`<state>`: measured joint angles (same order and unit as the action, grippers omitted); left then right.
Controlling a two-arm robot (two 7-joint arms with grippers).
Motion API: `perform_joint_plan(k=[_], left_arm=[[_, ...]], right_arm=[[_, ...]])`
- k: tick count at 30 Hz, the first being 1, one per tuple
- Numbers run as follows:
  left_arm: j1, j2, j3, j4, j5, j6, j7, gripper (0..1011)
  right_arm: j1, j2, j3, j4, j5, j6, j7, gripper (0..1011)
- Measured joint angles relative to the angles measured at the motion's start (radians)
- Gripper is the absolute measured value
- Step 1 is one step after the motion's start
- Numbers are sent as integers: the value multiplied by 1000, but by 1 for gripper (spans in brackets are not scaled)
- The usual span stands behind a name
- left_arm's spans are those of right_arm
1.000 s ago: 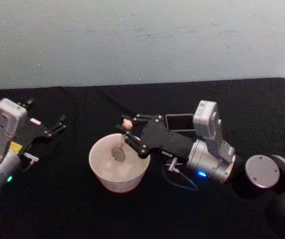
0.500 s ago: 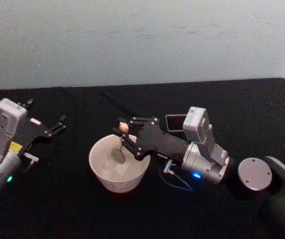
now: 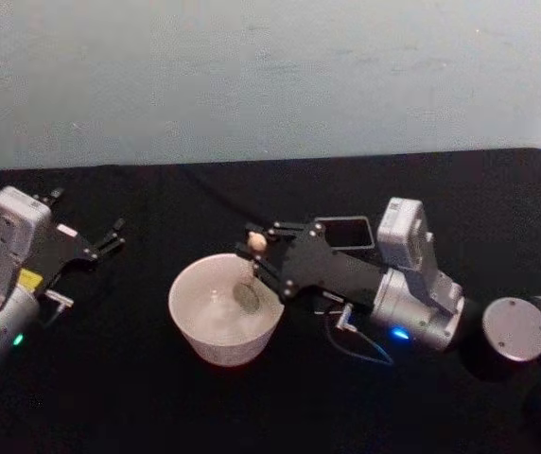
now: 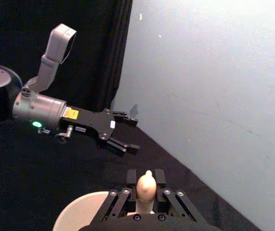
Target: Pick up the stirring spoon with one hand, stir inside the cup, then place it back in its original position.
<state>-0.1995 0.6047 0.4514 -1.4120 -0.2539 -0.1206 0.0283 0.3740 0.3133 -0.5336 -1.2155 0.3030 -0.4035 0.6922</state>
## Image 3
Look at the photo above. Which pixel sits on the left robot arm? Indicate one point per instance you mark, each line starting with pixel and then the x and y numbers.
pixel 5 265

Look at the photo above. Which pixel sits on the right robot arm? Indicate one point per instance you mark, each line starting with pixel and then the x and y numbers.
pixel 422 302

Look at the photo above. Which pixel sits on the metal spoon with wooden knob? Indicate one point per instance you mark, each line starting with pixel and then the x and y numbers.
pixel 256 242

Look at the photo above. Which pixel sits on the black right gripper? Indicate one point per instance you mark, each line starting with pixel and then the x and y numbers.
pixel 327 269

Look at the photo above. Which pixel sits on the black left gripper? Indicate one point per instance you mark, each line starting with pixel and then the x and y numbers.
pixel 64 250

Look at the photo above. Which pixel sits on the white bowl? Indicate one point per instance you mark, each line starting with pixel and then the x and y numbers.
pixel 214 343

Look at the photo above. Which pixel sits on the black table cloth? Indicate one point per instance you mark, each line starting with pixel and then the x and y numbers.
pixel 109 406

